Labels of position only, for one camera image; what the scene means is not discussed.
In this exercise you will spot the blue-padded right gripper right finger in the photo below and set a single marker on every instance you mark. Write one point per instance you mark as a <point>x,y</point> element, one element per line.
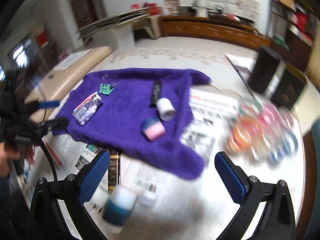
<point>277,220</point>

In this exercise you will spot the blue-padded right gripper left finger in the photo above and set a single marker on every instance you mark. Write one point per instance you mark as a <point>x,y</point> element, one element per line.
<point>46,220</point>

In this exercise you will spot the white charger plug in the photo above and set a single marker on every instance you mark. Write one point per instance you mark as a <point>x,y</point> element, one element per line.
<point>100,198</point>

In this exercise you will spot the blue white plastic bottle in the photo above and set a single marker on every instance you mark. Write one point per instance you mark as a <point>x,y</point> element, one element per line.
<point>118,208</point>

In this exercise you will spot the black gold tube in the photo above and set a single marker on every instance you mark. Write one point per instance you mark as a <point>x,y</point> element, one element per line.
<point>114,177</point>

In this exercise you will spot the small white plastic bottle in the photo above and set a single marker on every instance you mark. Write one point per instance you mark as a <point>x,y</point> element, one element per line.
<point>148,198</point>

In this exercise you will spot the clear glass bottle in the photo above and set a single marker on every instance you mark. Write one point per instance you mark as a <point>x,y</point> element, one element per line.
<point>87,109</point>

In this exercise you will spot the pink blue round container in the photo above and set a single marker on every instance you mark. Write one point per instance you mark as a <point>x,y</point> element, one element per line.
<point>152,128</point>

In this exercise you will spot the green binder clips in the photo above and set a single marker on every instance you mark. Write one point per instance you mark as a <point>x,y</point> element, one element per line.
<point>107,88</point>

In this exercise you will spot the white tape roll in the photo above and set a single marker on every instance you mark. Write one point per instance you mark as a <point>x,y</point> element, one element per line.
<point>165,109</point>

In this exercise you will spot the person's left hand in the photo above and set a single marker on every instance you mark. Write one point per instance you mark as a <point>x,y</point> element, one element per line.
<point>7,153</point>

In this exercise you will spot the teal cushioned chair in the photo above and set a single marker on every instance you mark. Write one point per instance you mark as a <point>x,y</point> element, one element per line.
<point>308,222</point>

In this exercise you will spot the white glass cup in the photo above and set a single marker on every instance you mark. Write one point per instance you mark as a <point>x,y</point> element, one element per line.
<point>267,147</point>

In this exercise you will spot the blue glass cup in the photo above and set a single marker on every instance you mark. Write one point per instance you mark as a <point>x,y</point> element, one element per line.
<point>286,146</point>

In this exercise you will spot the newspaper table cover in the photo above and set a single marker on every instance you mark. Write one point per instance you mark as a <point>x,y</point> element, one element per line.
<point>185,209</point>

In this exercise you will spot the orange glass cup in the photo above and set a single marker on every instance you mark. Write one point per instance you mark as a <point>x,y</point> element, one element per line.
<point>245,133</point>

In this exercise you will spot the left hand-held gripper device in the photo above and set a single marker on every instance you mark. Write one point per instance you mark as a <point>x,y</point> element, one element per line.
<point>17,130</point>

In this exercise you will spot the pink glass cup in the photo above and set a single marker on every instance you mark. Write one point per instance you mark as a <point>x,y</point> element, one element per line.
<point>268,117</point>

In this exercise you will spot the pale purple glass cup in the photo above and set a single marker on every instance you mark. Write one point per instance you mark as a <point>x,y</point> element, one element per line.
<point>285,120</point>

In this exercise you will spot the teal glass cup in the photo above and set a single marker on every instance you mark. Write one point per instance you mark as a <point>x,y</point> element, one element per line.
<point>251,107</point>

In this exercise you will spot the beige bench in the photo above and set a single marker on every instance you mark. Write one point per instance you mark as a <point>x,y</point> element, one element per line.
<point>57,84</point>

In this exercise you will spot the black square tea tin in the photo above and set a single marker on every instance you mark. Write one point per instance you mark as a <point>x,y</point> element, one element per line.
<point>289,88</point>

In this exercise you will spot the purple towel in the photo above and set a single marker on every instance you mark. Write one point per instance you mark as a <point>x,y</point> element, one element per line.
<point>118,120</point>

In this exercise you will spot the paper sheet on bench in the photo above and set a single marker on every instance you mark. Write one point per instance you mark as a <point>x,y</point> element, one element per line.
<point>70,60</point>

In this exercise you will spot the wooden TV cabinet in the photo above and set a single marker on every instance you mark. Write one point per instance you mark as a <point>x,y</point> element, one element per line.
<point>218,28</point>

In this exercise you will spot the folded grey table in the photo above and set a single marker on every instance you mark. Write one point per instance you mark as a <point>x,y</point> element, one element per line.
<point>112,22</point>

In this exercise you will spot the dark wooden display shelf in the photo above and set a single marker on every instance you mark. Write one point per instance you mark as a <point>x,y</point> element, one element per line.
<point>292,30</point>

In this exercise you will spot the dark wooden door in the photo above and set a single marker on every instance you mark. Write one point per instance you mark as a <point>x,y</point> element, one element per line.
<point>84,12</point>

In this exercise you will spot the white flower bucket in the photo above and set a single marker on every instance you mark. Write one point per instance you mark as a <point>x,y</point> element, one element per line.
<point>201,9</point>

